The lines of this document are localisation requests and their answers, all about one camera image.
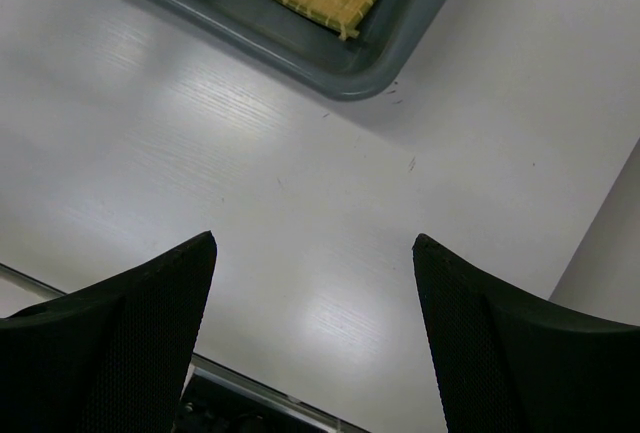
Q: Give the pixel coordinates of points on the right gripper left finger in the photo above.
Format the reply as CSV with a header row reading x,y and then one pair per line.
x,y
111,357

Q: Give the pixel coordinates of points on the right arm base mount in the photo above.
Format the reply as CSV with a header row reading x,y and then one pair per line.
x,y
219,399

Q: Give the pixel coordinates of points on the grey plastic bin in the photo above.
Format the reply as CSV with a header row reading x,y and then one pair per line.
x,y
340,62

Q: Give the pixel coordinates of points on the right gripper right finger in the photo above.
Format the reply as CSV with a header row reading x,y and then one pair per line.
x,y
508,361

